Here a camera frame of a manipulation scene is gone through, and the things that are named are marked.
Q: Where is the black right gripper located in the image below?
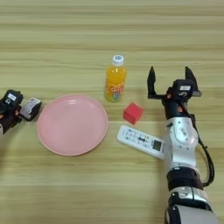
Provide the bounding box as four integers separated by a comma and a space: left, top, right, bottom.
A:
146, 66, 203, 121

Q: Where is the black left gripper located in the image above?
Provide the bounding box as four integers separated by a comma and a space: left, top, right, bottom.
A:
0, 100, 43, 135

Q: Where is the small pink card box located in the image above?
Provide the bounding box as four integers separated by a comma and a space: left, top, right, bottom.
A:
19, 97, 43, 122

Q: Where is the pink round plate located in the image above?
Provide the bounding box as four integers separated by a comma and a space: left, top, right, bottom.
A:
36, 94, 109, 157

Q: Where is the orange juice bottle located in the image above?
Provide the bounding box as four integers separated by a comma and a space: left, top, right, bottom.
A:
104, 54, 128, 103

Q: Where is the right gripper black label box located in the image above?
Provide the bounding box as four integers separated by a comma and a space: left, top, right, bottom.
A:
171, 79, 196, 100

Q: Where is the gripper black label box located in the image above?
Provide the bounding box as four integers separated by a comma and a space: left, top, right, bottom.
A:
0, 89, 25, 114
171, 79, 196, 100

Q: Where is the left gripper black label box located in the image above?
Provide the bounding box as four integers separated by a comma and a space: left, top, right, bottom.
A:
0, 89, 25, 114

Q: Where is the red cube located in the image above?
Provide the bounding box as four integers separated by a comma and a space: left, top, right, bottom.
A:
122, 102, 144, 126

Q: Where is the white remote control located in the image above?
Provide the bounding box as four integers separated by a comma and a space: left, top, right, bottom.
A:
116, 124, 167, 161

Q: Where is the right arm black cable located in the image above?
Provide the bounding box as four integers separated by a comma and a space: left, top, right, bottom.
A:
178, 100, 215, 188

